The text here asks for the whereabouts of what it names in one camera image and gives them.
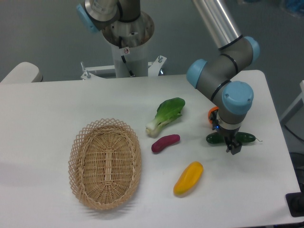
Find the orange fruit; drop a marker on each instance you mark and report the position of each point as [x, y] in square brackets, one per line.
[212, 114]

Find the white frame at right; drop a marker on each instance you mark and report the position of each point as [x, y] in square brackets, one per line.
[294, 107]

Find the purple sweet potato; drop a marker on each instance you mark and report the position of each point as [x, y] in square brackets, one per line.
[164, 142]

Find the white pedestal base frame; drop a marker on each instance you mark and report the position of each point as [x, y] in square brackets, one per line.
[153, 69]

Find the yellow mango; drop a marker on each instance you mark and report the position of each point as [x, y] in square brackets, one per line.
[188, 179]

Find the white chair armrest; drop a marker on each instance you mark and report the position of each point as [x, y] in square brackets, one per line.
[24, 72]

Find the woven wicker basket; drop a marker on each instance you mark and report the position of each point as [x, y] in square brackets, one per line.
[105, 164]

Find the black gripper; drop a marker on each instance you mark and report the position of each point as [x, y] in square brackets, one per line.
[228, 131]

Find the green bok choy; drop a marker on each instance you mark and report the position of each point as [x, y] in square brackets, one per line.
[167, 112]

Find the black box at edge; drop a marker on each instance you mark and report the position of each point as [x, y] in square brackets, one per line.
[295, 203]

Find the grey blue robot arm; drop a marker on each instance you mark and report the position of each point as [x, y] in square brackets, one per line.
[213, 79]

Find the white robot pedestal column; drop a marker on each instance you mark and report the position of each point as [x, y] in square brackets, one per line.
[129, 40]

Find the dark green cucumber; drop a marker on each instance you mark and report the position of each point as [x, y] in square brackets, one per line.
[216, 138]

